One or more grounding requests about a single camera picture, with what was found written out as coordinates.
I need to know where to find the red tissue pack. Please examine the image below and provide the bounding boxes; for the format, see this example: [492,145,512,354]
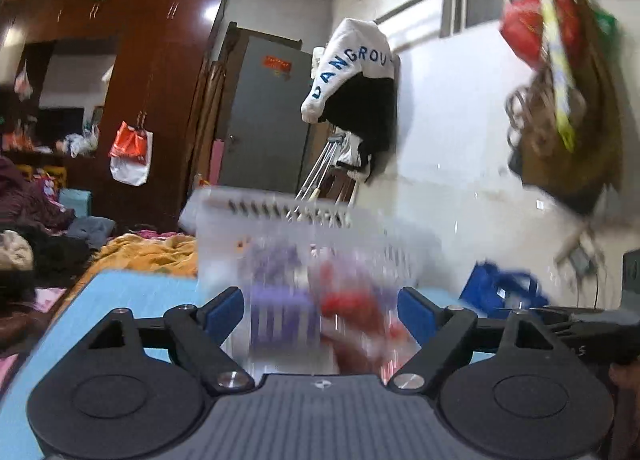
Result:
[309,257,416,382]

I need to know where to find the purple box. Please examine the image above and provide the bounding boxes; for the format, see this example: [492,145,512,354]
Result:
[242,240,320,350]

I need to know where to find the white plastic basket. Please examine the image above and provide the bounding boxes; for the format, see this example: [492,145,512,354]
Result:
[179,187,440,381]

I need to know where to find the blue shopping bag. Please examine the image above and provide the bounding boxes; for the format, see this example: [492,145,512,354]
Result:
[459,261,550,319]

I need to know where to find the yellow blanket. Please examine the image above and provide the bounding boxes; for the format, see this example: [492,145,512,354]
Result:
[61,233,198,310]

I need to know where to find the metal crutches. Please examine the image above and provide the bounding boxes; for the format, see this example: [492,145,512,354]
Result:
[295,133,346,201]

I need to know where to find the orange white plastic bag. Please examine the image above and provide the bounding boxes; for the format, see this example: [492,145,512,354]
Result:
[108,122,153,187]

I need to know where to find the grey door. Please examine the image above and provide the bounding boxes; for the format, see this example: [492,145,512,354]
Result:
[215,24,311,193]

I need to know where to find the purple clothes pile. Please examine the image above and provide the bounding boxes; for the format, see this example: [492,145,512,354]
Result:
[0,157,76,231]

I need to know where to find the hanging brown bags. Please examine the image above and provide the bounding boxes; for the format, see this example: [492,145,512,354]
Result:
[504,0,623,217]

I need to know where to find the black television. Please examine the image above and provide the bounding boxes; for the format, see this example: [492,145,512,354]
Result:
[35,108,85,147]

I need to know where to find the white black hanging jacket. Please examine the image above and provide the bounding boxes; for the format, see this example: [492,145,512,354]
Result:
[300,18,396,183]

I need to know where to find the brown wooden wardrobe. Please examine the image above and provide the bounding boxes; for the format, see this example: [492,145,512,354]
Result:
[1,0,226,230]

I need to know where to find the red hanging bag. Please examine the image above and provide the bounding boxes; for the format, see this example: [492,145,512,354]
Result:
[499,0,585,70]

